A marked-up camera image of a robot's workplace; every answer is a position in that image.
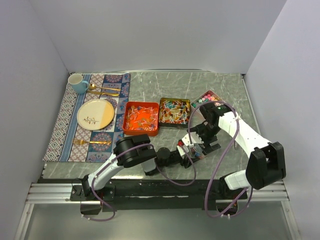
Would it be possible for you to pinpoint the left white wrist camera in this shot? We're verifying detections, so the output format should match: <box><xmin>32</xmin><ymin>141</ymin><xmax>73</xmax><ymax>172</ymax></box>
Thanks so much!
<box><xmin>176</xmin><ymin>140</ymin><xmax>188</xmax><ymax>158</ymax></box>

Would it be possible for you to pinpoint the gold fork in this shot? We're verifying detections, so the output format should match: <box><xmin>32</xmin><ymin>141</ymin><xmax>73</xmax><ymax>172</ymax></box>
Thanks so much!
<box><xmin>72</xmin><ymin>139</ymin><xmax>112</xmax><ymax>145</ymax></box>

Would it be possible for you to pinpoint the aluminium rail frame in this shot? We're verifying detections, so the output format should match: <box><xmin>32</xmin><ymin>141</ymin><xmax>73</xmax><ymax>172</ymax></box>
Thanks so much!
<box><xmin>15</xmin><ymin>182</ymin><xmax>301</xmax><ymax>240</ymax></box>

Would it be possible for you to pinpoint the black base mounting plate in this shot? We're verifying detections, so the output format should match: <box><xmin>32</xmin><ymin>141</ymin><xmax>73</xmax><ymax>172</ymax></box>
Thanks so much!
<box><xmin>69</xmin><ymin>178</ymin><xmax>249</xmax><ymax>216</ymax></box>

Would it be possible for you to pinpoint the clear glass jar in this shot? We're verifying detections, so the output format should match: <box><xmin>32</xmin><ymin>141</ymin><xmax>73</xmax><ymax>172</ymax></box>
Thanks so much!
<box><xmin>189</xmin><ymin>148</ymin><xmax>204</xmax><ymax>162</ymax></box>

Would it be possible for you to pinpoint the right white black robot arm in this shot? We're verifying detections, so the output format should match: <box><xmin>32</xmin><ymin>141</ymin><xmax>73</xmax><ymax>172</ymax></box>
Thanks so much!
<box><xmin>182</xmin><ymin>100</ymin><xmax>287</xmax><ymax>200</ymax></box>

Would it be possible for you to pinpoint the blue white mug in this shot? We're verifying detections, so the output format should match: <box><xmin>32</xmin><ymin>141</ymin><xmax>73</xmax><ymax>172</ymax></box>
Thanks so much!
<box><xmin>68</xmin><ymin>73</ymin><xmax>90</xmax><ymax>94</ymax></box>

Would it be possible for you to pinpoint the gold spoon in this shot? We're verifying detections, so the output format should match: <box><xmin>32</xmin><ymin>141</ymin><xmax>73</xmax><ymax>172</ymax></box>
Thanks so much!
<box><xmin>88</xmin><ymin>83</ymin><xmax>121</xmax><ymax>91</ymax></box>

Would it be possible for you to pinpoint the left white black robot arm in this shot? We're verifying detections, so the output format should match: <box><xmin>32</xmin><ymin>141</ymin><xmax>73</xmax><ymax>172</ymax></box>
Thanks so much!
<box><xmin>81</xmin><ymin>134</ymin><xmax>195</xmax><ymax>201</ymax></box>

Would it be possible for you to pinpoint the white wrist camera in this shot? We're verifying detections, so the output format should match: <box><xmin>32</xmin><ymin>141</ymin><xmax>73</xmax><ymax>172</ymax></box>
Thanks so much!
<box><xmin>176</xmin><ymin>140</ymin><xmax>188</xmax><ymax>158</ymax></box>
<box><xmin>182</xmin><ymin>132</ymin><xmax>204</xmax><ymax>148</ymax></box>

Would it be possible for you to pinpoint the patterned placemat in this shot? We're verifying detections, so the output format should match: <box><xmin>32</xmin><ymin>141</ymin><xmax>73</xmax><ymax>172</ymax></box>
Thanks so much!
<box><xmin>42</xmin><ymin>72</ymin><xmax>131</xmax><ymax>163</ymax></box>

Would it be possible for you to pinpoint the gold knife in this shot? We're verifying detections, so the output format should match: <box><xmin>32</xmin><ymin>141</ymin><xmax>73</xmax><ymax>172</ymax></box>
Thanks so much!
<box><xmin>87</xmin><ymin>90</ymin><xmax>120</xmax><ymax>97</ymax></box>

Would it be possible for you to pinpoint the pink tin of star candies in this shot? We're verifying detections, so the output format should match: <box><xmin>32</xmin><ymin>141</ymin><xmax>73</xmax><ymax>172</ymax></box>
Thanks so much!
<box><xmin>191</xmin><ymin>90</ymin><xmax>222</xmax><ymax>108</ymax></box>

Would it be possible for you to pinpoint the clear round jar lid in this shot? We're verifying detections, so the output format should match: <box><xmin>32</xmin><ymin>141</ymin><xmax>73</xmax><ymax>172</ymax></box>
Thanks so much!
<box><xmin>191</xmin><ymin>144</ymin><xmax>203</xmax><ymax>155</ymax></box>

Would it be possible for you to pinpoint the dark tin of lollipops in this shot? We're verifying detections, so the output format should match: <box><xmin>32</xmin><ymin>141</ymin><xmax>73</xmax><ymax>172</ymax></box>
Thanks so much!
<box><xmin>158</xmin><ymin>97</ymin><xmax>191</xmax><ymax>129</ymax></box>

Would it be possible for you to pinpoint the cream ceramic plate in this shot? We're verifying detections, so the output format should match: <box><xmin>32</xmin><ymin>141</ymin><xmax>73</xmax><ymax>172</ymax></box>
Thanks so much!
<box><xmin>76</xmin><ymin>99</ymin><xmax>115</xmax><ymax>131</ymax></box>

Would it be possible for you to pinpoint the orange candy box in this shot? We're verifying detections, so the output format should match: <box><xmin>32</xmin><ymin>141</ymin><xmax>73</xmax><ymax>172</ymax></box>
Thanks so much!
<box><xmin>122</xmin><ymin>101</ymin><xmax>160</xmax><ymax>137</ymax></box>

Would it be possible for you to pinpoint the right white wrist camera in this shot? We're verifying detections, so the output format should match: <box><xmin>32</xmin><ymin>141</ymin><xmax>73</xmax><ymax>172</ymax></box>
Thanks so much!
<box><xmin>182</xmin><ymin>132</ymin><xmax>204</xmax><ymax>148</ymax></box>

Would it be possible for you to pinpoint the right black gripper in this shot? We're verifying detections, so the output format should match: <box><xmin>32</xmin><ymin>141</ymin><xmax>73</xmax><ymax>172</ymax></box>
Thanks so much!
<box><xmin>187</xmin><ymin>123</ymin><xmax>221</xmax><ymax>156</ymax></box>

